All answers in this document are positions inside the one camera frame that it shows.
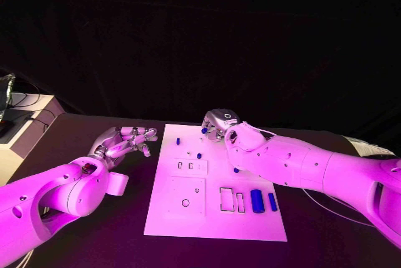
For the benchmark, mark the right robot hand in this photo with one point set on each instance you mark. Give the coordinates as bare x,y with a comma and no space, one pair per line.
222,118

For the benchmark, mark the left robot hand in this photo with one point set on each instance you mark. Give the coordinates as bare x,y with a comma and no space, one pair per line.
124,142

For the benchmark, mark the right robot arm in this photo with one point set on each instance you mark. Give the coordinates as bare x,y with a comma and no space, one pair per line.
313,170

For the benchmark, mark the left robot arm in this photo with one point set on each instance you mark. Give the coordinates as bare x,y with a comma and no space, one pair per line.
46,198

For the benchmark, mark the white task board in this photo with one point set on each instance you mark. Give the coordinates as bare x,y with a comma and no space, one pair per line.
200,207

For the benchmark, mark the white cabinet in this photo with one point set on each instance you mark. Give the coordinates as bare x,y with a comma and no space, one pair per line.
24,129

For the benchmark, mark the large blue cylinder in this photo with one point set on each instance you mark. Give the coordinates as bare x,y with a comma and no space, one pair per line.
256,201

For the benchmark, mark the slim blue cylinder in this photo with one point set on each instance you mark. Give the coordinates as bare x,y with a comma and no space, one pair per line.
272,202

